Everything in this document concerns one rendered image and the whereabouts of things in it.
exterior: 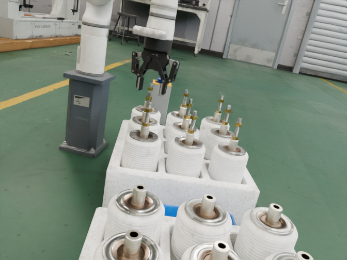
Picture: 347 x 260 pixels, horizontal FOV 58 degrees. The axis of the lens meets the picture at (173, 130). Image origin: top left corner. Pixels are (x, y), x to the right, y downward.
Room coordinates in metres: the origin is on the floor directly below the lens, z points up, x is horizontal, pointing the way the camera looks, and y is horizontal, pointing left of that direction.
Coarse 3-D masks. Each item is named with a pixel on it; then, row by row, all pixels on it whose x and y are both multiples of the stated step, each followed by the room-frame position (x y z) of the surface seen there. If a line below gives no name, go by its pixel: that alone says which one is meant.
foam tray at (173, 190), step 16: (160, 128) 1.03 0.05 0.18; (112, 160) 0.72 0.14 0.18; (160, 160) 0.78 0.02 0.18; (208, 160) 0.84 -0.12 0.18; (112, 176) 0.67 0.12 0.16; (128, 176) 0.68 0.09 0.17; (144, 176) 0.68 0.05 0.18; (160, 176) 0.69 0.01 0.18; (176, 176) 0.71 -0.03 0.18; (208, 176) 0.74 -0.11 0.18; (112, 192) 0.67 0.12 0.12; (160, 192) 0.69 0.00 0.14; (176, 192) 0.69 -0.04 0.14; (192, 192) 0.69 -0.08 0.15; (208, 192) 0.70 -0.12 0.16; (224, 192) 0.70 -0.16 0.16; (240, 192) 0.71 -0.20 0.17; (256, 192) 0.71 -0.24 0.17; (240, 208) 0.71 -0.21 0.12; (240, 224) 0.71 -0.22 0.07
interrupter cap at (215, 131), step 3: (213, 129) 0.91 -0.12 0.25; (216, 129) 0.92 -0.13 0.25; (213, 132) 0.88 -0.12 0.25; (216, 132) 0.89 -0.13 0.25; (228, 132) 0.91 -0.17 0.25; (231, 132) 0.92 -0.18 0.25; (216, 135) 0.87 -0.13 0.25; (219, 135) 0.87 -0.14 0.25; (222, 135) 0.87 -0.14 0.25; (225, 135) 0.88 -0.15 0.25; (228, 135) 0.89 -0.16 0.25; (231, 135) 0.89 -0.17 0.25
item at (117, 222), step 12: (108, 204) 0.44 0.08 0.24; (108, 216) 0.43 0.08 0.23; (120, 216) 0.41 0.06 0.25; (132, 216) 0.41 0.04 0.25; (156, 216) 0.43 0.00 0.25; (108, 228) 0.43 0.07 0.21; (120, 228) 0.41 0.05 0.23; (132, 228) 0.41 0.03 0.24; (144, 228) 0.41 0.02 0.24; (156, 228) 0.43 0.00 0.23; (156, 240) 0.44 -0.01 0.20
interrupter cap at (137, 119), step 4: (136, 116) 0.89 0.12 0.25; (140, 116) 0.90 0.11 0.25; (132, 120) 0.86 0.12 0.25; (136, 120) 0.86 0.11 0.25; (140, 120) 0.87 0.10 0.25; (152, 120) 0.89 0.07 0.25; (156, 120) 0.89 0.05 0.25; (140, 124) 0.84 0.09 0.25; (152, 124) 0.85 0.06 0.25; (156, 124) 0.86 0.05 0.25
